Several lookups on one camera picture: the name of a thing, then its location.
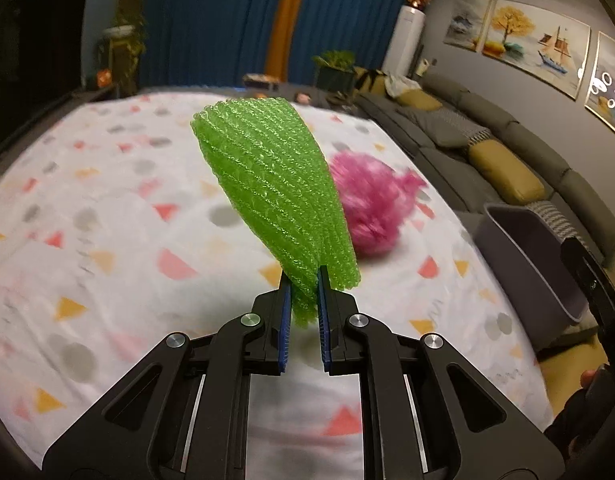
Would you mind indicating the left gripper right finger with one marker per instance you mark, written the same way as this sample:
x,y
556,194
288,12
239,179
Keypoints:
x,y
427,412

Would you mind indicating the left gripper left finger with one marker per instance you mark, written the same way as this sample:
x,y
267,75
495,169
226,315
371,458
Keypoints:
x,y
182,411

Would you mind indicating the pink plastic bag back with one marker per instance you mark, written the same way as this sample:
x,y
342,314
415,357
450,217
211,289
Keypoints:
x,y
376,200

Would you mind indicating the green foam net sleeve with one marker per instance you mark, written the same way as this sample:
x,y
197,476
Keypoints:
x,y
275,176

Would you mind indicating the dark grey trash bin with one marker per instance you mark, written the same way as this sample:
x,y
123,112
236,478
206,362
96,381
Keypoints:
x,y
524,255

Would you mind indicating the patterned cushion near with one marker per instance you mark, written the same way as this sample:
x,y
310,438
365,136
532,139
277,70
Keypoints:
x,y
554,219

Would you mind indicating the patterned cushion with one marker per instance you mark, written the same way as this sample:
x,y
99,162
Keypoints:
x,y
554,219
472,131

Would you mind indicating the patterned white tablecloth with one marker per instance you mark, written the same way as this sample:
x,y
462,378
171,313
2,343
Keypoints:
x,y
115,233

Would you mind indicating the mustard cushion middle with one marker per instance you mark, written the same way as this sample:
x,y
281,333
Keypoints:
x,y
509,175

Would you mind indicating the mustard cushion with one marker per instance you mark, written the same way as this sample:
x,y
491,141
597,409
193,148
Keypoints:
x,y
419,100
509,175

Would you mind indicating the grey sectional sofa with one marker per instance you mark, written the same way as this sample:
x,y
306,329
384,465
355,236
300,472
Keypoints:
x,y
460,184

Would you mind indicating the patterned cushion far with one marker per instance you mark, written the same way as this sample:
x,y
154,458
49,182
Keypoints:
x,y
472,131

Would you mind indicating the grey cushion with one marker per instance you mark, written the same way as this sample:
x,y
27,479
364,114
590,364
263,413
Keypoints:
x,y
438,130

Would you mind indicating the right abstract painting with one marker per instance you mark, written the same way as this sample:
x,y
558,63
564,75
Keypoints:
x,y
600,99

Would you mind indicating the mustard cushion far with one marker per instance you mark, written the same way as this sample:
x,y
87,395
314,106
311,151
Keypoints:
x,y
419,100

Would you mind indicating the white clothes on sofa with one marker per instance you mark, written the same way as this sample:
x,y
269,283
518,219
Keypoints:
x,y
396,85

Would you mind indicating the dark coffee table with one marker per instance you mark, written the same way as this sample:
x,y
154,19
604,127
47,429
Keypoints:
x,y
259,85

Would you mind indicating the potted green plant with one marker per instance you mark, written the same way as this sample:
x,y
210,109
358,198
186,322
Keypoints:
x,y
335,71

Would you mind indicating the sailboat tree painting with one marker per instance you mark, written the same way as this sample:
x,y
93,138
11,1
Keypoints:
x,y
549,46

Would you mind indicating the orange curtain strip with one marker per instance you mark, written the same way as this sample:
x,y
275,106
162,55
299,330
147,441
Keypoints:
x,y
285,21

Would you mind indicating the hanging plant on stand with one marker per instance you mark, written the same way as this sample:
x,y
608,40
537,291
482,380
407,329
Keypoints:
x,y
118,55

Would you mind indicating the white standing air conditioner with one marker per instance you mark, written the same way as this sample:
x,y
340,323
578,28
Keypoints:
x,y
404,41

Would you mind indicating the small landscape painting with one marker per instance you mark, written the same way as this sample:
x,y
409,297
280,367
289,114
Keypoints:
x,y
467,24

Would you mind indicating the blue curtains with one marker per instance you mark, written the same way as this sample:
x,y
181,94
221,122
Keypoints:
x,y
217,42

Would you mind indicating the black television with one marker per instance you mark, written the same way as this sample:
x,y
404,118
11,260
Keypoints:
x,y
40,58

